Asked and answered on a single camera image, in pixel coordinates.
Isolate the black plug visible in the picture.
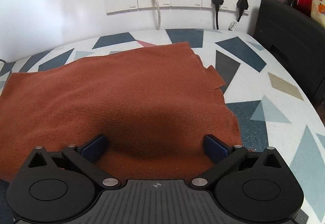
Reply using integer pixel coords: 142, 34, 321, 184
211, 0, 224, 30
229, 0, 249, 31

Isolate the black chair back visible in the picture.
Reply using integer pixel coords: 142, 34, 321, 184
253, 0, 324, 107

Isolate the patterned table cover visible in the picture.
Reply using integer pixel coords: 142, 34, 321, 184
1, 29, 324, 223

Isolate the white network cable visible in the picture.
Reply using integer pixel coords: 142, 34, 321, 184
150, 0, 161, 30

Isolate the rust orange garment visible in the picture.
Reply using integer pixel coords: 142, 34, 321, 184
1, 43, 241, 182

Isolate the black plug right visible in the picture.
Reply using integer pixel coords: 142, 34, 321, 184
229, 0, 249, 31

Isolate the black plug left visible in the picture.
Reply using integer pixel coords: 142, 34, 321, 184
211, 0, 224, 30

